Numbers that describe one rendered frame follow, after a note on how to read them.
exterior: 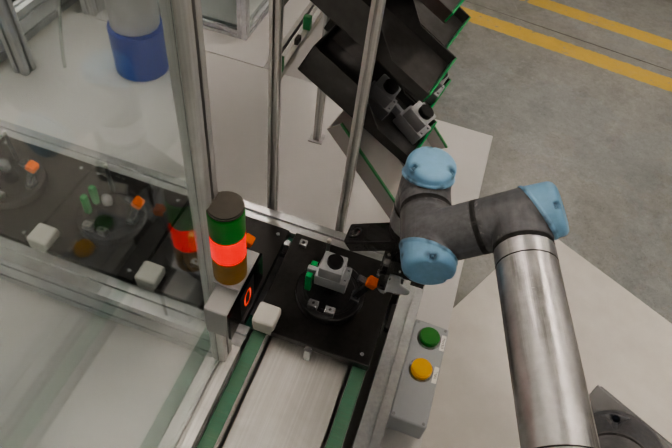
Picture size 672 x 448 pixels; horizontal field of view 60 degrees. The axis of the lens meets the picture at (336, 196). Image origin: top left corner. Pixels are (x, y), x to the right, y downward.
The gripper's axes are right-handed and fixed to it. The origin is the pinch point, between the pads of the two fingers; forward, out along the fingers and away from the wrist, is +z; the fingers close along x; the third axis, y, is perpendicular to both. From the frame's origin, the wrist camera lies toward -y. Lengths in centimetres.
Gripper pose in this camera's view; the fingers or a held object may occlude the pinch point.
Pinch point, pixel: (380, 285)
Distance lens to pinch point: 112.0
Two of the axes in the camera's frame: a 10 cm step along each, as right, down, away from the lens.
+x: 3.2, -7.0, 6.4
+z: -1.0, 6.4, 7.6
